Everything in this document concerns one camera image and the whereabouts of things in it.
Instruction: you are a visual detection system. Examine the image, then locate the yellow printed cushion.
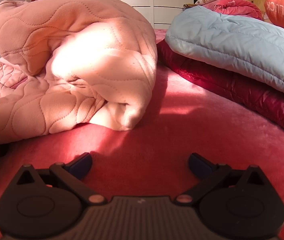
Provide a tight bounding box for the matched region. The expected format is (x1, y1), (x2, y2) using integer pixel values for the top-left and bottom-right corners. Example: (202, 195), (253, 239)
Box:
(248, 0), (273, 22)

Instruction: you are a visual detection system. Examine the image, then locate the pink printed quilt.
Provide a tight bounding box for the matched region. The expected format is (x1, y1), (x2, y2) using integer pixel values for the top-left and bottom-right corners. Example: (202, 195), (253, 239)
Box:
(202, 0), (264, 20)

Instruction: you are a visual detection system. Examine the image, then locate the dark red shiny duvet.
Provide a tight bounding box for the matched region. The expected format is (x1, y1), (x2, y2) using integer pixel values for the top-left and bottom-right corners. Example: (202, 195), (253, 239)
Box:
(156, 40), (284, 140)

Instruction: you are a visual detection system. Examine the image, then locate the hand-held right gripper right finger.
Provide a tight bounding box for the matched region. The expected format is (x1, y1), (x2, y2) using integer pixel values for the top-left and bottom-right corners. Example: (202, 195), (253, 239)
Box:
(174, 152), (266, 205)

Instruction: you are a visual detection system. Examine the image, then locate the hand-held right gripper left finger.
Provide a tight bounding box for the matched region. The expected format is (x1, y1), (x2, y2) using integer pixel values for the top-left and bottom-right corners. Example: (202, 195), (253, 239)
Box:
(15, 152), (108, 205)

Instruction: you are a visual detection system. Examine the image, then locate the light blue puffy duvet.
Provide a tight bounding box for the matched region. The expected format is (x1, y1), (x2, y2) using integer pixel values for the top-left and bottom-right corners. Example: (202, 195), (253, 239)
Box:
(164, 6), (284, 103)

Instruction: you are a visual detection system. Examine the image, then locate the white wardrobe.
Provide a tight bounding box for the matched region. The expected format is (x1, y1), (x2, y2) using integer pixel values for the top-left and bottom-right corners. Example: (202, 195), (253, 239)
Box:
(83, 0), (195, 29)

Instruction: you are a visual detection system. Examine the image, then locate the pink quilted garment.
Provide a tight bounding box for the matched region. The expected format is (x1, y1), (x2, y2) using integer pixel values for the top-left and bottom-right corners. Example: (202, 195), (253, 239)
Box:
(0, 0), (157, 145)

